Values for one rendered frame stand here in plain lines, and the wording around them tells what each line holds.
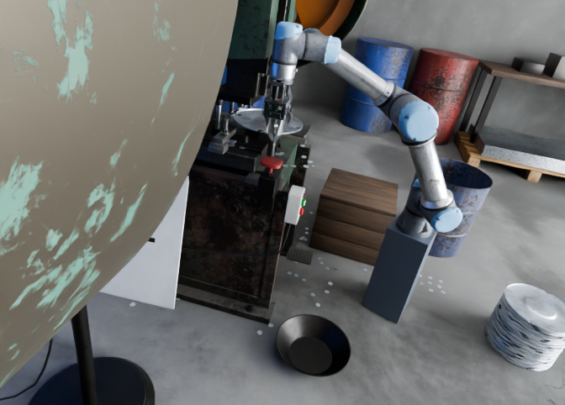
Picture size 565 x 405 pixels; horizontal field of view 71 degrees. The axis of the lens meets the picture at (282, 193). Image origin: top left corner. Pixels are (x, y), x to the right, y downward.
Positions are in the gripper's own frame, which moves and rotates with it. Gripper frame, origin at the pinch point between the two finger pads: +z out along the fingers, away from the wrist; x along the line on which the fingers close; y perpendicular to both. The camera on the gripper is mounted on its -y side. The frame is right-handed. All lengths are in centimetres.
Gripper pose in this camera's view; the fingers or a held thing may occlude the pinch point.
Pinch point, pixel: (274, 137)
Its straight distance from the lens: 132.1
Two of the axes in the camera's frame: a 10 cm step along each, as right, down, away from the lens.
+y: -2.2, 4.4, -8.7
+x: 9.6, 2.4, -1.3
